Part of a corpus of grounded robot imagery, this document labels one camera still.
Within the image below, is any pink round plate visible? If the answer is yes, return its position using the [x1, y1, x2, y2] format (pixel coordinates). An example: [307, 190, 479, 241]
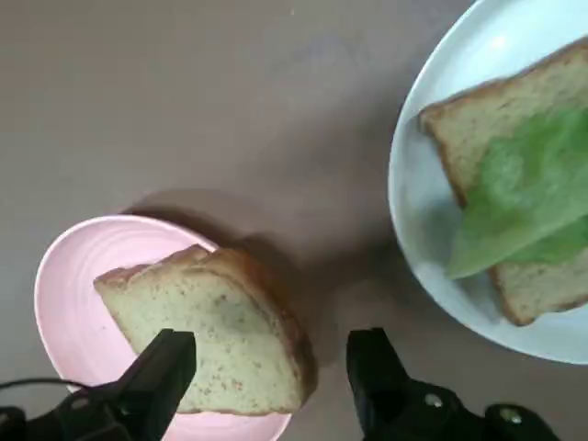
[34, 214, 293, 441]

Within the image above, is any brown bread slice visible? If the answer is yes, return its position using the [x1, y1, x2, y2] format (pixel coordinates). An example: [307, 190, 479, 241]
[93, 243, 319, 417]
[418, 43, 588, 328]

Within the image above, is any white round plate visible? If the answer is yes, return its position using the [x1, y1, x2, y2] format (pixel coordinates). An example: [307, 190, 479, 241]
[388, 0, 588, 367]

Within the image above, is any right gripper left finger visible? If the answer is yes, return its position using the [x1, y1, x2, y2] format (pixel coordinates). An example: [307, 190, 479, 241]
[0, 328, 198, 441]

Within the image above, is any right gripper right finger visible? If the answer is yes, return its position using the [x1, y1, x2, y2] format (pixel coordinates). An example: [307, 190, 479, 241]
[346, 326, 573, 441]

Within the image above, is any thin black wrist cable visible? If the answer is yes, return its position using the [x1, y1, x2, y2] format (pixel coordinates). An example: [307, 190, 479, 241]
[0, 376, 100, 394]

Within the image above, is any green lettuce leaf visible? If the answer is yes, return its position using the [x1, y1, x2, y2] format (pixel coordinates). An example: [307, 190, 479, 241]
[444, 107, 588, 281]

